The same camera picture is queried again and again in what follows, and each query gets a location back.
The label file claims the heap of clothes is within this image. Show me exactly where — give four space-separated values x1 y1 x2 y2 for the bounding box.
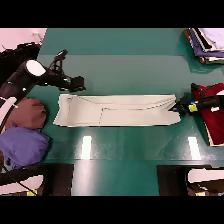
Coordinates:
183 27 224 65

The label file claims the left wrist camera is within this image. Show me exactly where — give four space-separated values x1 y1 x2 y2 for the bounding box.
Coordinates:
49 49 70 74

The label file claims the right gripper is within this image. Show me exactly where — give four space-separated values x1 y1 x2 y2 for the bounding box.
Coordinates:
168 96 198 117

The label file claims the brown garment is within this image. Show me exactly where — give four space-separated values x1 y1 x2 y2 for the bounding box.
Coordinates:
4 97 49 131

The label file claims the purple garment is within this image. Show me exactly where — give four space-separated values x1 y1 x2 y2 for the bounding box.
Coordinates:
0 126 52 172

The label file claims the pale pink garment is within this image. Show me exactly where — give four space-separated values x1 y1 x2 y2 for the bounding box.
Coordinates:
0 27 48 52

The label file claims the red garment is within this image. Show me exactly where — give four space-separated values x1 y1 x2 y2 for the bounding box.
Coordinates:
190 82 224 147

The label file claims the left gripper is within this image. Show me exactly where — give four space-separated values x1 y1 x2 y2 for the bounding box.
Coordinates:
67 75 87 93

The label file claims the white shirt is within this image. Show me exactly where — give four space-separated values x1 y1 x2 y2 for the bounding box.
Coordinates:
53 93 182 128

